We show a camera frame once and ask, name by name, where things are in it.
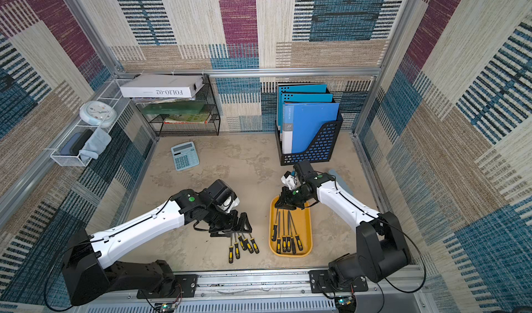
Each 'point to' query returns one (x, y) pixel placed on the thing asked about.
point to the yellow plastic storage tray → (303, 221)
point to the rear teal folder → (297, 88)
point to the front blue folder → (302, 122)
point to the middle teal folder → (303, 97)
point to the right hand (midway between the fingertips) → (275, 204)
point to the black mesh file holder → (321, 149)
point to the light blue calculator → (185, 156)
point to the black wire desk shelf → (163, 128)
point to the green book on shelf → (179, 111)
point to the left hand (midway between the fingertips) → (243, 231)
